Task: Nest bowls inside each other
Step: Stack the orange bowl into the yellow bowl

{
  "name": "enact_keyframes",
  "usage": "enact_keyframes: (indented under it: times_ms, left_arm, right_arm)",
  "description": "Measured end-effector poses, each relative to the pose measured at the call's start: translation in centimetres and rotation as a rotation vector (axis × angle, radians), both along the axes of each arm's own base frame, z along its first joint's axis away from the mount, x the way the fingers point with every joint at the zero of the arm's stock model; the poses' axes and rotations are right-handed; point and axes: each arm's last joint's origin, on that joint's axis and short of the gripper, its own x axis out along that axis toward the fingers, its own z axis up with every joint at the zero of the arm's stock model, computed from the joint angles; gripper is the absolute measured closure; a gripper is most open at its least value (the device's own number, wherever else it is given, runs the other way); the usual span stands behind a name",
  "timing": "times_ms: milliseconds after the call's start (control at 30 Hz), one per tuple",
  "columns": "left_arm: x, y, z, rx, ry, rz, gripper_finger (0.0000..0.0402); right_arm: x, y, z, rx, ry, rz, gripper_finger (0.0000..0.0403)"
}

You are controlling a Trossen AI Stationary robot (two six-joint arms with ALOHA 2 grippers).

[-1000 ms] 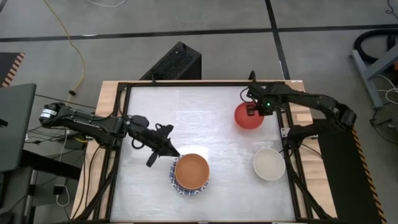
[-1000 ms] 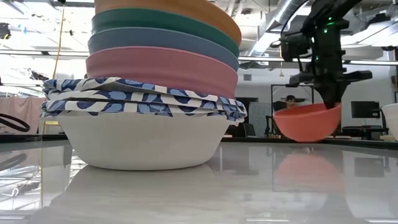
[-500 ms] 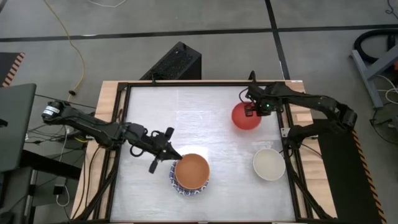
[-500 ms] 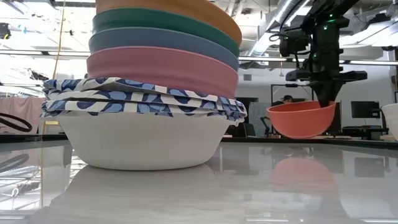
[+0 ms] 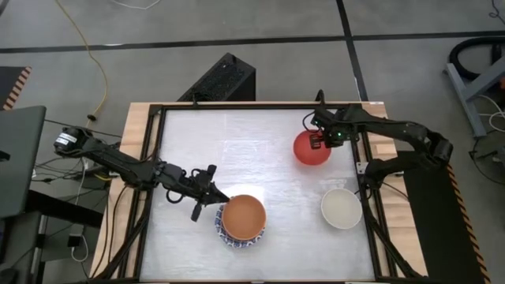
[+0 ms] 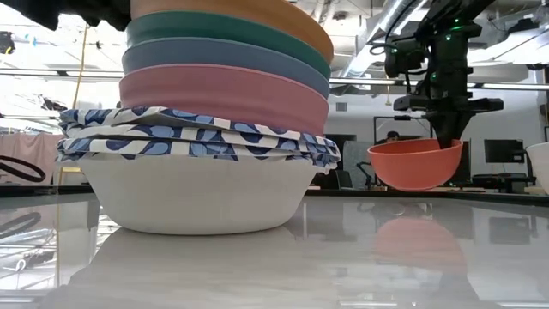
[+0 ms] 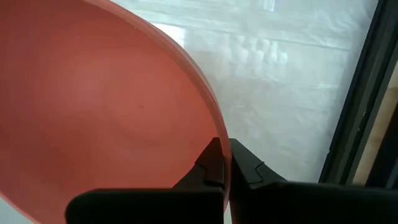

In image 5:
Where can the grey laptop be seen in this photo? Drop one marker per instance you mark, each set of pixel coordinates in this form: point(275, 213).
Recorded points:
point(19, 158)

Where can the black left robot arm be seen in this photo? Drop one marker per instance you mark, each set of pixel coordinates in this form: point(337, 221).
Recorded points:
point(114, 161)

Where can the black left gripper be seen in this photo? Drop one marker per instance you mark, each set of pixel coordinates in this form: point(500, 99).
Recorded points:
point(199, 187)

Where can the grey metal stand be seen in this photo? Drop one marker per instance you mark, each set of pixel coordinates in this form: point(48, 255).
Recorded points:
point(469, 94)

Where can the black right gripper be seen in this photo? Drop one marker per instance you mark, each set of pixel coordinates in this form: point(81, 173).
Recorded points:
point(337, 128)

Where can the blue patterned paper bowl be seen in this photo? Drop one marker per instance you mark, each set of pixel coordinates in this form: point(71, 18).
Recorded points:
point(236, 244)

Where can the black aluminium table frame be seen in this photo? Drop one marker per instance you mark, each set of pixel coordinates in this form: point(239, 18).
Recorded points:
point(256, 106)

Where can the orange plastic bowl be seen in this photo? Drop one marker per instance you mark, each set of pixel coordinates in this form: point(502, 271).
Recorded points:
point(242, 217)

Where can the black power adapter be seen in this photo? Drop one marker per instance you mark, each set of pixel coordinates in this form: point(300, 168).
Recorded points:
point(74, 240)

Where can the small hazard striped floor mat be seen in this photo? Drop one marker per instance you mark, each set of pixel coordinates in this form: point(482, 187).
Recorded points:
point(12, 83)

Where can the large hazard striped black mat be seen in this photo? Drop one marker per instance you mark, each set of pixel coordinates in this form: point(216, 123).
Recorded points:
point(434, 221)

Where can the translucent white plastic bowl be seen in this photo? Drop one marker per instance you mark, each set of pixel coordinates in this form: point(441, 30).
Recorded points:
point(341, 208)

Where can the black perforated tower case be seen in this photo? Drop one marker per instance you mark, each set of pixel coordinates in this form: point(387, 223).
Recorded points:
point(221, 81)

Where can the black frame clamp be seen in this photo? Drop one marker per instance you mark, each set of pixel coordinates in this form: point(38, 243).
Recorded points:
point(320, 96)
point(194, 100)

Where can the black desk bar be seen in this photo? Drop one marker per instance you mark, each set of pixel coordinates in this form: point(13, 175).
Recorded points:
point(63, 207)

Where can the red plastic bowl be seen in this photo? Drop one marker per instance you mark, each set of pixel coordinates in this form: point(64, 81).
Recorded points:
point(305, 154)

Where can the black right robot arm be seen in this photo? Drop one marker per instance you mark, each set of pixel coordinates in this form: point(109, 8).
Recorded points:
point(394, 128)

